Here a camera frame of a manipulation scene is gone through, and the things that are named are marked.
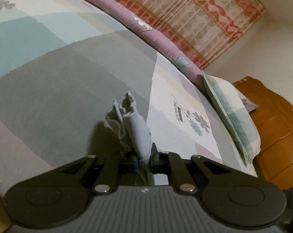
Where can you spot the beige and red curtain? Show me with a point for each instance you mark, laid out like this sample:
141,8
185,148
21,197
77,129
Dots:
202,29

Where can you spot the checked patchwork bed sheet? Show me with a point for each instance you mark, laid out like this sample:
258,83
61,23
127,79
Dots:
62,63

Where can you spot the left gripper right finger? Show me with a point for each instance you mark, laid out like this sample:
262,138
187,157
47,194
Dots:
172,165

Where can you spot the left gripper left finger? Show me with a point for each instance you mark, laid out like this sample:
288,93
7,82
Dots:
120,169

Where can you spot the small floral back pillow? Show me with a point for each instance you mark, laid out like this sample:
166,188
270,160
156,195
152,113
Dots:
248,104

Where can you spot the purple floral rolled quilt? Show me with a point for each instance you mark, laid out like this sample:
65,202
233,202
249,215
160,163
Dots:
154,38

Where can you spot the grey patterned pyjama trousers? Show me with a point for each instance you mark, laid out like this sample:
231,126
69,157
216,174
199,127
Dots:
133,133

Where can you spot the checked pastel pillow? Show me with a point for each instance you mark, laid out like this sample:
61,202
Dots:
231,110

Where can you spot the wooden headboard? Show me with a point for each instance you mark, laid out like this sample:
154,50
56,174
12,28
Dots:
274,121

